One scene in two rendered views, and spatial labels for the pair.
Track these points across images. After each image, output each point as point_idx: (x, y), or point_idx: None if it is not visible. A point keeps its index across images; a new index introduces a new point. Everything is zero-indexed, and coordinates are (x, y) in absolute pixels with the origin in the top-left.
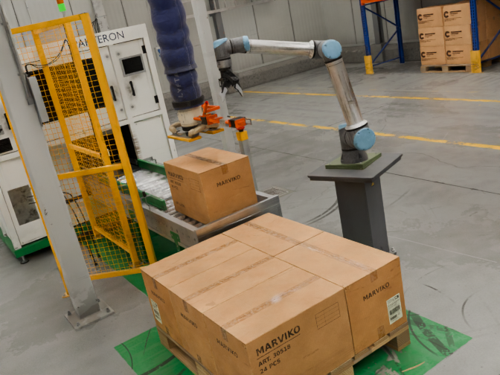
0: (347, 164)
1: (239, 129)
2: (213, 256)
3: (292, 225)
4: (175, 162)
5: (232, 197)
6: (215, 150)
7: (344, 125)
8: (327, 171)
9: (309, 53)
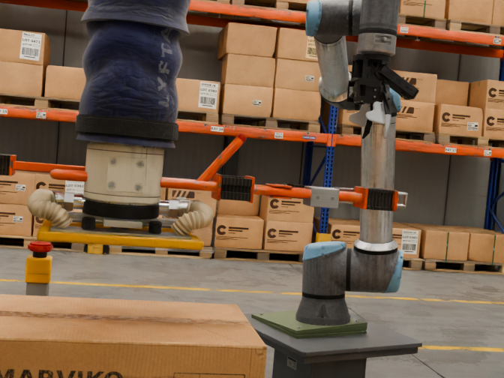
0: (341, 325)
1: (44, 250)
2: None
3: None
4: (40, 332)
5: None
6: (73, 300)
7: (339, 246)
8: (317, 342)
9: (346, 90)
